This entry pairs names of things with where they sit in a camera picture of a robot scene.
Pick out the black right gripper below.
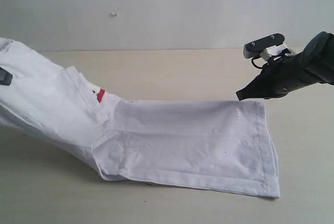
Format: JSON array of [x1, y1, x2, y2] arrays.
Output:
[[236, 55, 305, 101]]

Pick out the white t-shirt with red lettering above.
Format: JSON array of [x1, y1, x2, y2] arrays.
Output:
[[1, 38, 280, 198]]

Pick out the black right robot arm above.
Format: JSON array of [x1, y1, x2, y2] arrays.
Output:
[[236, 31, 333, 101]]

